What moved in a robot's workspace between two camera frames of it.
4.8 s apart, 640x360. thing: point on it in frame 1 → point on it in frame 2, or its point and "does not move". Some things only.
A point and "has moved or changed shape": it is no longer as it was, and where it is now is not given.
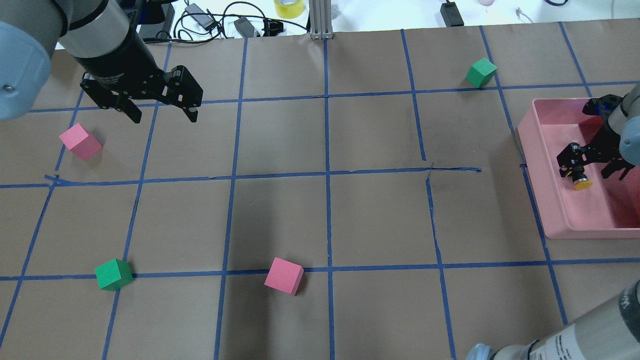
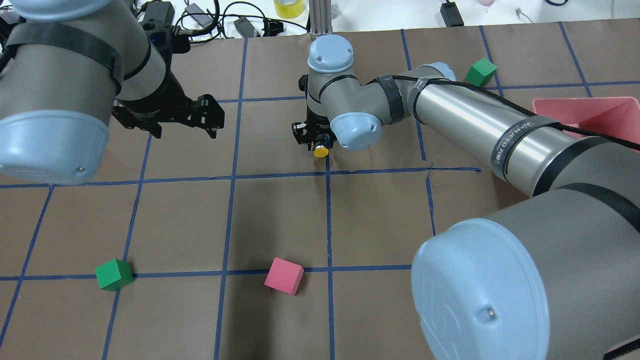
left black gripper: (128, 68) → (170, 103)
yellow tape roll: (289, 9) does not move
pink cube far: (284, 275) does not move
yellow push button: (582, 183) has moved or changed shape
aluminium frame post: (320, 19) does not move
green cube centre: (114, 275) does not move
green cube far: (480, 72) does not move
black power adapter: (451, 14) does not move
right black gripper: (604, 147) → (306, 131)
